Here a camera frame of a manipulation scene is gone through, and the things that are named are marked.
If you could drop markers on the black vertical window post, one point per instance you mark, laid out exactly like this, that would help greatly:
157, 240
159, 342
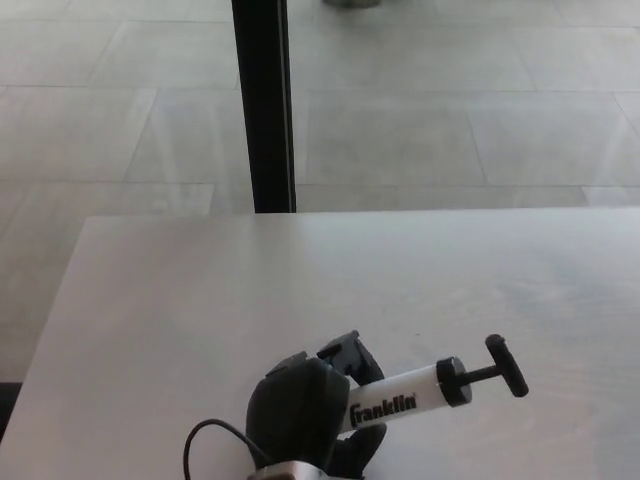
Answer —
262, 100

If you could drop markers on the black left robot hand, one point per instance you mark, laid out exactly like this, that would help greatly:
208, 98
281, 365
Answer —
295, 410

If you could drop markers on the white Franklin air pump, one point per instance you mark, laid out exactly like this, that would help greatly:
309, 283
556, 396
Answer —
400, 387

